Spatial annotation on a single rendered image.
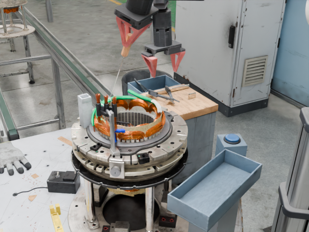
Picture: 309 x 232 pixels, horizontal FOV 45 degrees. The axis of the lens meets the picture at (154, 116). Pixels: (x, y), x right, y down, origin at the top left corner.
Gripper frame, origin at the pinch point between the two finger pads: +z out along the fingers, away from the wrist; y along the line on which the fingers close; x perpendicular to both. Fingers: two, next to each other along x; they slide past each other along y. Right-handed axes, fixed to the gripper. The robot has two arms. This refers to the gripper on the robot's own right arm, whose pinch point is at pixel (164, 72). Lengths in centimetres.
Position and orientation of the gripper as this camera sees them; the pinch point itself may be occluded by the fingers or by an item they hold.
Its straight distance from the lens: 121.2
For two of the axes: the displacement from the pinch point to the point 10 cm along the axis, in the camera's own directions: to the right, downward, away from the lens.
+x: 5.2, 3.6, -7.7
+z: 0.5, 8.9, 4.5
